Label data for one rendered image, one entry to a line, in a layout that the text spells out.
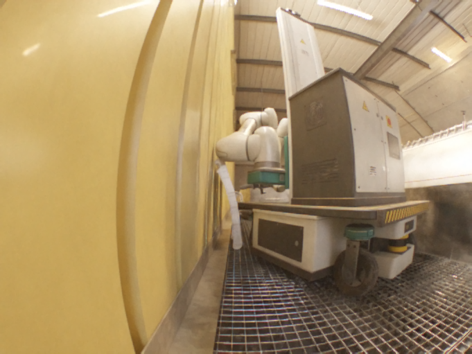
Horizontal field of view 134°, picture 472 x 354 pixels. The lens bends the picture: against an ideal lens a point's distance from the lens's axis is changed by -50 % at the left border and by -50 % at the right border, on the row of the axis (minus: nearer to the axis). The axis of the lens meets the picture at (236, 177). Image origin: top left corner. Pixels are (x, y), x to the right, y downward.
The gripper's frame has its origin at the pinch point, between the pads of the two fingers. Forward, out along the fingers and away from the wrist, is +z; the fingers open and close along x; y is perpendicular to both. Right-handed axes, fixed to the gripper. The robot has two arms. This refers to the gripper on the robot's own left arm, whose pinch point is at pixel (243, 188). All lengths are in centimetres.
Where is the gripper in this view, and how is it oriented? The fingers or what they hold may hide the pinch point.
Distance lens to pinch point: 180.9
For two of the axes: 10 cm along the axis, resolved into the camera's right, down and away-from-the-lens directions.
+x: 0.0, -1.0, -10.0
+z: -9.8, 2.0, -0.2
